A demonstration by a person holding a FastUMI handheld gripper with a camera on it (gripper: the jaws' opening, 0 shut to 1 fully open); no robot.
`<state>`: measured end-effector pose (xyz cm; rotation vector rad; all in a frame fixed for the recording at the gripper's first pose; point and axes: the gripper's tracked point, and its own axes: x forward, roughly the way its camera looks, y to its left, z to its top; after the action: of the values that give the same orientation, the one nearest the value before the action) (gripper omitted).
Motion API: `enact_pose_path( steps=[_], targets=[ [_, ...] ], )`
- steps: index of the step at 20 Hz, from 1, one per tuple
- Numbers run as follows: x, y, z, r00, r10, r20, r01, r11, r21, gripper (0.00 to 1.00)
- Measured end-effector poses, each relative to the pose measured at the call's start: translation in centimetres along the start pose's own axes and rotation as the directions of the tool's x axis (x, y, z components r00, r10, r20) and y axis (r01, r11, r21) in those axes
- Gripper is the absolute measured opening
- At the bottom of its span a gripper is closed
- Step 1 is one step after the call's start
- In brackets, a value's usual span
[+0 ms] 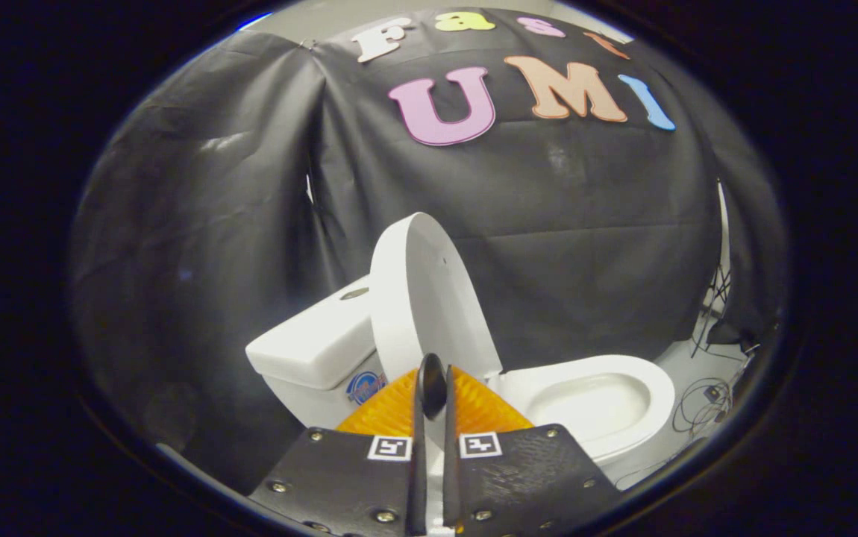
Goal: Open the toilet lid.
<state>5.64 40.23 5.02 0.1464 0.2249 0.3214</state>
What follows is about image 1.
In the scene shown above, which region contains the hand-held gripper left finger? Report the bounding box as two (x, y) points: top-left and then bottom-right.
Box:
(248, 365), (428, 536)

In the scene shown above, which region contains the black light stand tripod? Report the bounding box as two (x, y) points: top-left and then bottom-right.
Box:
(690, 179), (732, 359)

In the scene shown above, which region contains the black backdrop cloth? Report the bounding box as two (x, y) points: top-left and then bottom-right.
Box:
(71, 7), (788, 493)

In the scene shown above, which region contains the white toilet lid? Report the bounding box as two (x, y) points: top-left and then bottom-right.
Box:
(369, 213), (504, 383)

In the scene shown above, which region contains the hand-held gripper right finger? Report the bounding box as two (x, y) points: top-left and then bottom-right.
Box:
(442, 365), (621, 536)

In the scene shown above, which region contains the black cable tangle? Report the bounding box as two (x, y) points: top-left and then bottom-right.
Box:
(671, 377), (736, 437)

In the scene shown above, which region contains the white ceramic toilet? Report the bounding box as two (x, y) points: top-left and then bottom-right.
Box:
(245, 276), (676, 489)

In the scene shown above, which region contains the black round lid pull tab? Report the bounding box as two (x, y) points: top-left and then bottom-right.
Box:
(418, 353), (448, 420)

